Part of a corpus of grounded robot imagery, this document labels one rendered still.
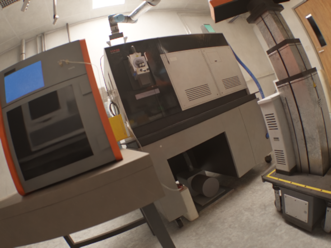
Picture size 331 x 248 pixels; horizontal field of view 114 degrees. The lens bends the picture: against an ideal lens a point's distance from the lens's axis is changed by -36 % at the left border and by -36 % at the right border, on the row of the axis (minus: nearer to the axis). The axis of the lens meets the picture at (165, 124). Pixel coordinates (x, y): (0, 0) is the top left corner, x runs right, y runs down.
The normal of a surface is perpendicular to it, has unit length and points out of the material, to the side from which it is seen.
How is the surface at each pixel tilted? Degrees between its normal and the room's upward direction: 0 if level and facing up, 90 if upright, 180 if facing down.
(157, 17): 90
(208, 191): 90
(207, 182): 90
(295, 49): 90
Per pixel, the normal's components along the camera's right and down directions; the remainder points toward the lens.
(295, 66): -0.92, 0.35
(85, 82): 0.33, -0.12
